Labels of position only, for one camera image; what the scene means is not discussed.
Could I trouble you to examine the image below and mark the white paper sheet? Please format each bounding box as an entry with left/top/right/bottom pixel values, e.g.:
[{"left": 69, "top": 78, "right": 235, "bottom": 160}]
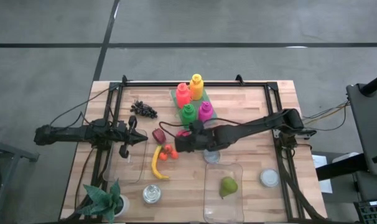
[{"left": 311, "top": 154, "right": 333, "bottom": 194}]

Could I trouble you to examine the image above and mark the pink plastic bottle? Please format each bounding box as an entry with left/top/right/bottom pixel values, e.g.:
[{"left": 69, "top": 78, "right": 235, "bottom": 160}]
[{"left": 197, "top": 101, "right": 214, "bottom": 123}]

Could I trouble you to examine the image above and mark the black desk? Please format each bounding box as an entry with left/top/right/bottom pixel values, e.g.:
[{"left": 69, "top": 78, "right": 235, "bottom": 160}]
[{"left": 312, "top": 70, "right": 377, "bottom": 203}]

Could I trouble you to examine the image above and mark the yellow plastic bottle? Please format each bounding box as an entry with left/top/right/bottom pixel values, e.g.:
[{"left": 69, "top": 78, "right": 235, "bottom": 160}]
[{"left": 188, "top": 73, "right": 205, "bottom": 101}]

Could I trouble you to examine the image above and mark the dark red apple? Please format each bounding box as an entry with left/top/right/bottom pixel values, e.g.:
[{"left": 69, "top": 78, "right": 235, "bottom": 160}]
[{"left": 151, "top": 128, "right": 167, "bottom": 144}]

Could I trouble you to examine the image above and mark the silver tin can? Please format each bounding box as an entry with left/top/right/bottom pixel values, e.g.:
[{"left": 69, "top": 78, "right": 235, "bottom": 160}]
[{"left": 141, "top": 184, "right": 162, "bottom": 205}]

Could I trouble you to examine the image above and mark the teal translucent tray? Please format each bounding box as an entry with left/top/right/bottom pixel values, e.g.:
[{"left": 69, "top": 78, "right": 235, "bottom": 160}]
[{"left": 170, "top": 88, "right": 218, "bottom": 131}]

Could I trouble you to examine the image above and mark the cable bundle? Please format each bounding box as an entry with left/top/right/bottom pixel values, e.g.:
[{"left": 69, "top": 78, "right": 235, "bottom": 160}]
[{"left": 302, "top": 101, "right": 351, "bottom": 131}]

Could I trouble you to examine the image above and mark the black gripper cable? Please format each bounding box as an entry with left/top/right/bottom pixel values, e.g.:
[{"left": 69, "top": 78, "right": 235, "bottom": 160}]
[{"left": 159, "top": 119, "right": 197, "bottom": 138}]

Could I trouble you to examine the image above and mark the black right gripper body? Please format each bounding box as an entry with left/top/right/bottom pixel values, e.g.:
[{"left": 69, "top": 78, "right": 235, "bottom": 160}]
[{"left": 188, "top": 127, "right": 222, "bottom": 152}]

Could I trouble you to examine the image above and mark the tin can with red label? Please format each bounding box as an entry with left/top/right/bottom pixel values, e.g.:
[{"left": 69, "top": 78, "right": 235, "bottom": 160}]
[{"left": 203, "top": 149, "right": 221, "bottom": 165}]

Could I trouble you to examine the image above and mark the keyboard with coloured keys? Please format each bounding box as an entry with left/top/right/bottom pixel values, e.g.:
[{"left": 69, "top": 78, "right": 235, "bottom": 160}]
[{"left": 353, "top": 200, "right": 377, "bottom": 224}]

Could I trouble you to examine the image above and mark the clear plastic bin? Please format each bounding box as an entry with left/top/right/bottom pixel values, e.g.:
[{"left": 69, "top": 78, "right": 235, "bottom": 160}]
[
  {"left": 102, "top": 129, "right": 149, "bottom": 184},
  {"left": 202, "top": 161, "right": 244, "bottom": 224}
]

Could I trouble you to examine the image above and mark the yellow banana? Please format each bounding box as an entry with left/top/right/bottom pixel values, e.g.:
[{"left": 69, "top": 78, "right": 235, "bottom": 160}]
[{"left": 151, "top": 144, "right": 171, "bottom": 180}]

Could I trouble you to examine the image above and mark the tin can with white label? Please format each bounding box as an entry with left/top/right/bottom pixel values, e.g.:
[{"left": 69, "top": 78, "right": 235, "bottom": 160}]
[{"left": 259, "top": 168, "right": 281, "bottom": 189}]

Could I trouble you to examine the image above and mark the green pear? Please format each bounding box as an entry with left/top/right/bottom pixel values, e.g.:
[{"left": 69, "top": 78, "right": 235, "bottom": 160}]
[{"left": 218, "top": 176, "right": 239, "bottom": 200}]

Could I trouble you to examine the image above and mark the orange plastic bottle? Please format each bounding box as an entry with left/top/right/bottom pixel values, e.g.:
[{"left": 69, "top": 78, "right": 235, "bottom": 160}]
[{"left": 175, "top": 82, "right": 192, "bottom": 110}]

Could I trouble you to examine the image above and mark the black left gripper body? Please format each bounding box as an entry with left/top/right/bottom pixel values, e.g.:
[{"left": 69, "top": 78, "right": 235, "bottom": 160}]
[{"left": 112, "top": 121, "right": 130, "bottom": 147}]

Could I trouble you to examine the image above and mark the green plastic bottle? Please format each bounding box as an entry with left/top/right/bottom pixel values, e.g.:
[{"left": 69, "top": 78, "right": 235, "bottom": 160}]
[{"left": 180, "top": 103, "right": 198, "bottom": 126}]

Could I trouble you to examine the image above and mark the grey metal stand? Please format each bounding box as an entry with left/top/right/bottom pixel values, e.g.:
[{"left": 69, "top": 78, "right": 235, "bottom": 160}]
[{"left": 0, "top": 133, "right": 40, "bottom": 224}]

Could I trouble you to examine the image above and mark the black aluminium frame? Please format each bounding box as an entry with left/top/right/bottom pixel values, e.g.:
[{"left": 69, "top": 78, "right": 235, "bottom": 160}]
[{"left": 63, "top": 79, "right": 326, "bottom": 223}]

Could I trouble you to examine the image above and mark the potted green plant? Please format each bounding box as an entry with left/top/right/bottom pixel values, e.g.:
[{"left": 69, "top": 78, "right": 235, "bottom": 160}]
[{"left": 76, "top": 179, "right": 130, "bottom": 224}]

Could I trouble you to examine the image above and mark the dark grape bunch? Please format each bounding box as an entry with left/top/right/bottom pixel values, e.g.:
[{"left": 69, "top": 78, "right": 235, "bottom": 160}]
[{"left": 129, "top": 100, "right": 159, "bottom": 119}]

